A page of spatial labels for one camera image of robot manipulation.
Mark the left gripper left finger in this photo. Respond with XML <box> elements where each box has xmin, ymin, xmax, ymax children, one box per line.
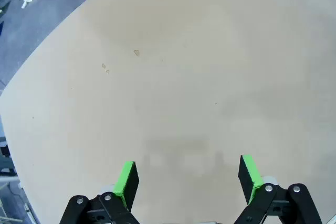
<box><xmin>59</xmin><ymin>161</ymin><xmax>140</xmax><ymax>224</ymax></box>

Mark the dark grey flat panel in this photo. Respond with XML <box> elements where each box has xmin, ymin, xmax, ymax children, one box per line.
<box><xmin>0</xmin><ymin>0</ymin><xmax>11</xmax><ymax>18</ymax></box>

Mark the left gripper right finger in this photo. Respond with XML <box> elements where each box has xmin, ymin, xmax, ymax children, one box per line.
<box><xmin>233</xmin><ymin>154</ymin><xmax>323</xmax><ymax>224</ymax></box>

